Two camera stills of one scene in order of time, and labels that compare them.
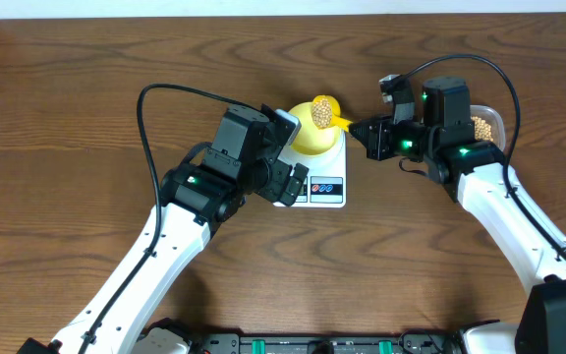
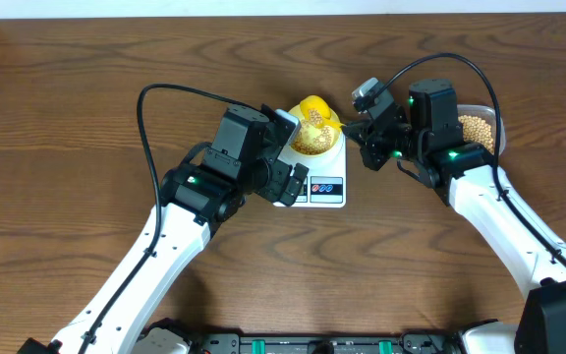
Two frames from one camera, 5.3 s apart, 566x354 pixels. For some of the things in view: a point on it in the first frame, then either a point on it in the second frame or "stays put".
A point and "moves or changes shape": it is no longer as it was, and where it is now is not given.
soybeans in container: (482, 130) stays put
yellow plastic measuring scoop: (337, 122) → (316, 110)
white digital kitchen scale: (326, 183) stays put
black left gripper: (271, 188) stays put
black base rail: (422, 342) stays put
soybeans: (321, 113) moves or changes shape
